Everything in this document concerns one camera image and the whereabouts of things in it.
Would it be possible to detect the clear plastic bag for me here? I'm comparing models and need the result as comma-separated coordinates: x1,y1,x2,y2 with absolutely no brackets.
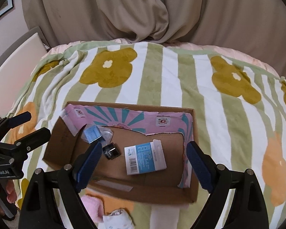
99,127,113,146

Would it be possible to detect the pink bed sheet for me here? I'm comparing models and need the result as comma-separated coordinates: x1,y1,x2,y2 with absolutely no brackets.
41,41,280,78

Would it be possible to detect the person's left hand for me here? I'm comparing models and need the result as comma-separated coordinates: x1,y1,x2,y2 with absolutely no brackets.
0,180,17,219

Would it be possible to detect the small black box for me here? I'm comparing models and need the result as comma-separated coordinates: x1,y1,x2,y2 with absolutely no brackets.
102,143,121,160

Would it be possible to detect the blue white flat package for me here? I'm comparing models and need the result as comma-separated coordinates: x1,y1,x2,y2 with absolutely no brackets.
124,139,167,175

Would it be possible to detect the framed town picture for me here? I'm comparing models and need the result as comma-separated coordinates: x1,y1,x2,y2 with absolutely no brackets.
0,0,14,18

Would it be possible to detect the white flower sock roll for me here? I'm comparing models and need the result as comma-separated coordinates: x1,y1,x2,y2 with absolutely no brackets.
103,208,135,229

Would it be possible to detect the pink fluffy sock roll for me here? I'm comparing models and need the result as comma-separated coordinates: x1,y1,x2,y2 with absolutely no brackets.
81,195,104,223

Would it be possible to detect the white padded headboard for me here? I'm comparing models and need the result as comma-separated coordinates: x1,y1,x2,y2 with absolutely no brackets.
0,26,49,119

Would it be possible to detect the beige curtain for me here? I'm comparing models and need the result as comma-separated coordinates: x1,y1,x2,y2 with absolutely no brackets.
22,0,286,77

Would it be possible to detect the small blue box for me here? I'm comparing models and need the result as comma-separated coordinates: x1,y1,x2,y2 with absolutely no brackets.
81,125,102,144

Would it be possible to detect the pink patterned cardboard box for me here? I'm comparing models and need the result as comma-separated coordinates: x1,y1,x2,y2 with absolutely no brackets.
43,101,198,205

